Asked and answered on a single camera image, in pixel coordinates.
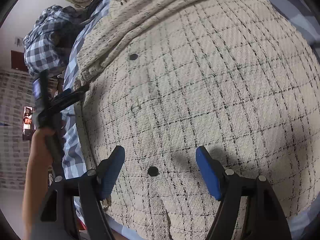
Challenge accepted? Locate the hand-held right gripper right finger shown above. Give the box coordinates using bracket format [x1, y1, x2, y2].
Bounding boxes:
[195, 146, 292, 240]

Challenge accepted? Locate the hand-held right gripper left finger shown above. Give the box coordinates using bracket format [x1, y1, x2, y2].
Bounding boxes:
[37, 145, 125, 240]

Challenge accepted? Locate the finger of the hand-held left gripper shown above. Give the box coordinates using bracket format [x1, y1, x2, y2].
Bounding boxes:
[51, 84, 90, 104]
[54, 92, 86, 113]

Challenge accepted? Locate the cream plaid shirt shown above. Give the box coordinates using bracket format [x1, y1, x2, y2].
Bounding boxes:
[74, 0, 320, 240]

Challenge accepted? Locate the person's left forearm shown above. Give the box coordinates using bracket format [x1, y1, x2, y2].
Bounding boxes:
[22, 151, 54, 240]

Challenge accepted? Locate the person's left hand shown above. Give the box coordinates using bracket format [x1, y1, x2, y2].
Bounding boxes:
[32, 127, 57, 161]

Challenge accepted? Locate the computer monitor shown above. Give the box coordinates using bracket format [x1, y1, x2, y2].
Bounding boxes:
[23, 106, 34, 140]

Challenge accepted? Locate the blue checked bed sheet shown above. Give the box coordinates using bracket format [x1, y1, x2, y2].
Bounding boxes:
[61, 0, 320, 240]

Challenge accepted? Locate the patterned curtain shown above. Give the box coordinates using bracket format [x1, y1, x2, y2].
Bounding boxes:
[0, 66, 38, 188]

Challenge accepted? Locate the blue checked quilt pile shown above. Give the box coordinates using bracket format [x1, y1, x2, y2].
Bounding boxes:
[23, 4, 85, 78]

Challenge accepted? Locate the dark red door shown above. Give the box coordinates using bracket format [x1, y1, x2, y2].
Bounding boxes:
[11, 50, 28, 72]

